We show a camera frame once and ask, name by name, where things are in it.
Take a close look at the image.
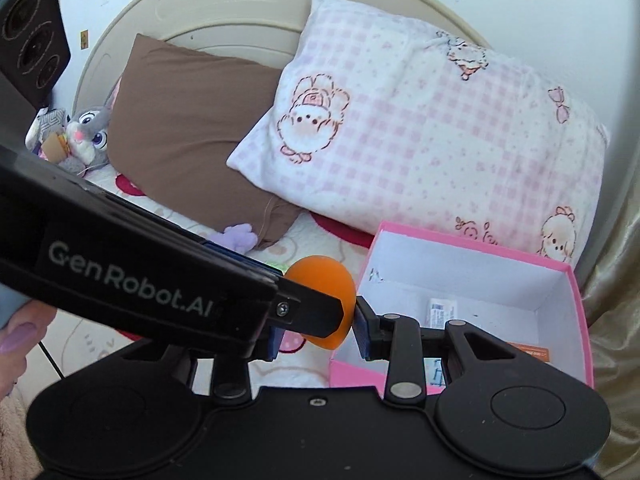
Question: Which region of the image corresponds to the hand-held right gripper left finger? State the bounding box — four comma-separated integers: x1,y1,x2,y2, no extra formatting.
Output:
115,326,279,402

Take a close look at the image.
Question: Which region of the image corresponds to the blue wet wipes pack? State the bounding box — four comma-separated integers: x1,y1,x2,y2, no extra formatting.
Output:
425,357,448,388

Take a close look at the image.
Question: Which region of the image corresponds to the beige headboard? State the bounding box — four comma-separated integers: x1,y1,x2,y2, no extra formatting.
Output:
75,0,493,111

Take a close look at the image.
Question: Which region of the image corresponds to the pink cardboard box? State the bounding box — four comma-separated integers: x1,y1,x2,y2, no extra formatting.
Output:
327,220,596,391

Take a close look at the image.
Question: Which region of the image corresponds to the pink checked pillow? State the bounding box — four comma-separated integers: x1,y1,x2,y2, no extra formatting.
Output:
226,0,612,268

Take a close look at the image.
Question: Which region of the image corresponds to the black cable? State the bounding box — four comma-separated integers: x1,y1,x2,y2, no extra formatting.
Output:
37,340,68,381

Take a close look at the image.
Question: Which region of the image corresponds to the gold curtain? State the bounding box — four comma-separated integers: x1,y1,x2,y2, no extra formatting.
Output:
575,210,640,480

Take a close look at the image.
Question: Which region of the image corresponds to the orange makeup sponge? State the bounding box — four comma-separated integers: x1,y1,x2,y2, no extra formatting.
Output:
285,255,357,351

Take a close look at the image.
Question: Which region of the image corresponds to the brown pillow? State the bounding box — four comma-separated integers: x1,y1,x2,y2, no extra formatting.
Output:
106,33,303,250

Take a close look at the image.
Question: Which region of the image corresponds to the grey bunny plush toy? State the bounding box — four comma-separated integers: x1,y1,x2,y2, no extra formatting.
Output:
25,97,118,177

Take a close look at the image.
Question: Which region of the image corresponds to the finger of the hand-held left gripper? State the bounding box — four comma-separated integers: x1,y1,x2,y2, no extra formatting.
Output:
272,277,357,341

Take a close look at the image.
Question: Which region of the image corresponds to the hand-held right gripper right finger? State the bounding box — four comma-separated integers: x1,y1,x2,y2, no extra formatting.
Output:
352,297,547,404

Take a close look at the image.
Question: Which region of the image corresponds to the small white carton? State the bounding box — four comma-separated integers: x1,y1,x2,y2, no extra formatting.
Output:
425,297,466,331

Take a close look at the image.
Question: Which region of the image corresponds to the person's left hand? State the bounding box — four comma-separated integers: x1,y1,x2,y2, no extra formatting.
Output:
0,305,57,401

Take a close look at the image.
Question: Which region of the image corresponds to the purple plush toy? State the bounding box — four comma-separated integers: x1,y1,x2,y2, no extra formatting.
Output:
207,222,261,253

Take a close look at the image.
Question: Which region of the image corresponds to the white orange label packet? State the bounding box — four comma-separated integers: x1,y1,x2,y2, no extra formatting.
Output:
505,340,551,363

